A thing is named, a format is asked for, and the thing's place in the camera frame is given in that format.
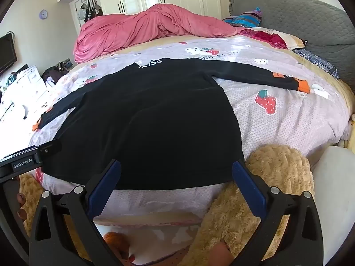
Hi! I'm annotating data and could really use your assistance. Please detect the hanging bags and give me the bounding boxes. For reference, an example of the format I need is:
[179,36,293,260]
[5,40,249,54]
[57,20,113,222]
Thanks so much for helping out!
[77,0,104,22]

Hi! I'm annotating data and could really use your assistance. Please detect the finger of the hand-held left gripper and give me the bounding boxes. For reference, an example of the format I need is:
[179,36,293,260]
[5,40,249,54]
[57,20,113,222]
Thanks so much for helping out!
[39,139,62,155]

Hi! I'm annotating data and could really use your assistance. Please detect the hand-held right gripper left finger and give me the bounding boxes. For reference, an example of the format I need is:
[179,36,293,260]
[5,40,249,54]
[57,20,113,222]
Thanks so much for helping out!
[28,159,122,266]

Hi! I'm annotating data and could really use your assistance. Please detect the red patterned pillow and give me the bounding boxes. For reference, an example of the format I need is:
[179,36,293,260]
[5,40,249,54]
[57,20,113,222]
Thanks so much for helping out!
[239,27,307,50]

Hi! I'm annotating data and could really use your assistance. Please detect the white dresser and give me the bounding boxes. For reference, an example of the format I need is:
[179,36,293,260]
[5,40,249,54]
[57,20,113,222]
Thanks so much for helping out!
[0,65,56,122]

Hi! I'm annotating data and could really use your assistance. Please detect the strawberry print bed sheet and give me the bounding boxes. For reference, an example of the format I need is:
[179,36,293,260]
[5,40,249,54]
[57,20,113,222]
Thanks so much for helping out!
[28,35,350,228]

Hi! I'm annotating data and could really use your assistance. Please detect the striped knit cloth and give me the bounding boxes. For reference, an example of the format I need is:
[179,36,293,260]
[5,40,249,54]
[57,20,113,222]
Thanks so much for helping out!
[223,6,263,29]

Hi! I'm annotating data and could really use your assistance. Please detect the tan fuzzy plush cloth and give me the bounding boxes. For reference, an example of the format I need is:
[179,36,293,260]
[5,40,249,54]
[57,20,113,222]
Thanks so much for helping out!
[18,144,315,266]

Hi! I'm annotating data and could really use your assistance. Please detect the pink duvet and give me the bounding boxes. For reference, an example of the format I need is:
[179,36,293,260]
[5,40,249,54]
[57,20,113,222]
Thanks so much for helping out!
[73,3,245,63]

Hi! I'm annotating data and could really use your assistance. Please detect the white cushion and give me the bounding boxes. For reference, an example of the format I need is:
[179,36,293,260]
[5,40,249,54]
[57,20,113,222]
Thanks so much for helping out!
[312,145,355,258]

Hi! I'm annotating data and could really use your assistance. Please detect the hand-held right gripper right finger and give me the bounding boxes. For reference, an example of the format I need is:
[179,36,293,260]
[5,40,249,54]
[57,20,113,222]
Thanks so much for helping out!
[231,159,323,266]

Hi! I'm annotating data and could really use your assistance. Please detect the person's right hand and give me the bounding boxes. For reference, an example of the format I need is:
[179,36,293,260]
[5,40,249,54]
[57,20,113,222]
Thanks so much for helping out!
[211,242,233,266]

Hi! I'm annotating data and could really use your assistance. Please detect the black sweater with orange cuffs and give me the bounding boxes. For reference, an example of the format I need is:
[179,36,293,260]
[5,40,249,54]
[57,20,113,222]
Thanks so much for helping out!
[33,58,310,190]

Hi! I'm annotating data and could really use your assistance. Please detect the grey quilted headboard cover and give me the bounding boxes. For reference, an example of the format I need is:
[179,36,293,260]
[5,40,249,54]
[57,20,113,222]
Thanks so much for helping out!
[229,0,355,84]

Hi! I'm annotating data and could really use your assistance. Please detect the black television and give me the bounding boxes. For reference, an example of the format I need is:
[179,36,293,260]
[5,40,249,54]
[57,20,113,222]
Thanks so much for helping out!
[0,33,18,74]

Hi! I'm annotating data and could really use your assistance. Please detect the person's left hand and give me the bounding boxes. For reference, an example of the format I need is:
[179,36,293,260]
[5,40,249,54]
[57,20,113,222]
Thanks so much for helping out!
[15,177,28,223]

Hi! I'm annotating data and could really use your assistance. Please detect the blue patterned pillow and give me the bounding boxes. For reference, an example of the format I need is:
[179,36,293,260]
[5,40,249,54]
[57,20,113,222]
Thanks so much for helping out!
[294,48,340,79]

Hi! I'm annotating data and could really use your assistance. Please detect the orange plush item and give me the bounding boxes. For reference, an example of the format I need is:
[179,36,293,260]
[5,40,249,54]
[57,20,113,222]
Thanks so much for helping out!
[104,232,131,258]

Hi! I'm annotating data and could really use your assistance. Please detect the dark clothes pile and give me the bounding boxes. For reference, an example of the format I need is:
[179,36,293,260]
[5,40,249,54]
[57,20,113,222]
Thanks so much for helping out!
[41,59,75,85]

